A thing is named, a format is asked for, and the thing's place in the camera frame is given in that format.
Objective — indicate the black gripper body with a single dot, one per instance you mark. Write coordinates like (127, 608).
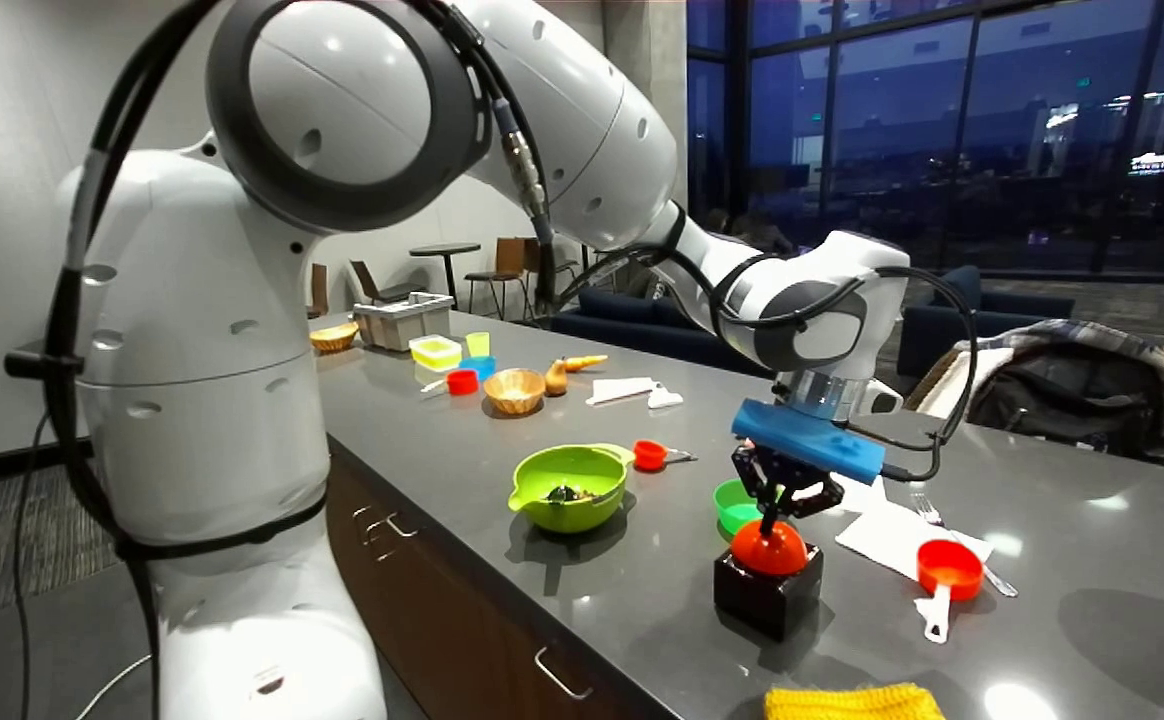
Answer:
(803, 491)

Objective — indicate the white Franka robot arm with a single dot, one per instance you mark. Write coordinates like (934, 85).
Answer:
(205, 402)

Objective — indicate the small green plastic cup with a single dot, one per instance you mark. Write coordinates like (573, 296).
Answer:
(735, 511)

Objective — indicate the large white paper napkin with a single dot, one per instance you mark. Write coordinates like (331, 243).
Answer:
(888, 538)

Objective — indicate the small red measuring cup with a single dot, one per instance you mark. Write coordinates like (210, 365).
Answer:
(648, 455)

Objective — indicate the small crumpled white paper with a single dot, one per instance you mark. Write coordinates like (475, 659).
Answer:
(666, 396)

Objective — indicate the folded white paper sheet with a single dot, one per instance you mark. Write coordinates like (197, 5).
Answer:
(619, 388)

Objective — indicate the lime green mixing bowl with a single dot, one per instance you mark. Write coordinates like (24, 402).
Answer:
(565, 516)

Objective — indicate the navy blue sofa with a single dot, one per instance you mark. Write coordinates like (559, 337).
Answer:
(622, 322)

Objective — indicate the wooden scoop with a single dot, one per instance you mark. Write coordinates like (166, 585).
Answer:
(559, 381)

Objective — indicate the navy blue armchair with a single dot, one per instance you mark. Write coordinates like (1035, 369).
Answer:
(994, 315)

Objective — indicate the woven wooden bowl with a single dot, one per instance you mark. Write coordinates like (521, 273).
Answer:
(514, 395)

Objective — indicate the grey black backpack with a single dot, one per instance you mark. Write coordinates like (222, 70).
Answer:
(1086, 395)

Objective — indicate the wooden counter cabinet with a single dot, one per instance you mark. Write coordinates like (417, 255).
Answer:
(475, 600)

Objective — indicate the tiny red cup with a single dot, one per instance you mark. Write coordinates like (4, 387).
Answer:
(463, 381)

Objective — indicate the wooden cafe chair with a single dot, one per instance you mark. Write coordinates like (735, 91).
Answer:
(508, 266)

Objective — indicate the yellow plastic container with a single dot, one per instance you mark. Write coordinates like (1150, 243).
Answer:
(433, 353)

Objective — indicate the round cafe table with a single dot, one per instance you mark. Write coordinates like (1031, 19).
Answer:
(444, 258)

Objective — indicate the metal tin container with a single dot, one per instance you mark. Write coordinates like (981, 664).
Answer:
(402, 324)

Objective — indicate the tan bread basket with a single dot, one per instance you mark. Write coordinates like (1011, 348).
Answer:
(334, 337)

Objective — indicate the blue wrist camera box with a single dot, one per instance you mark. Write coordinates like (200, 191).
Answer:
(806, 440)

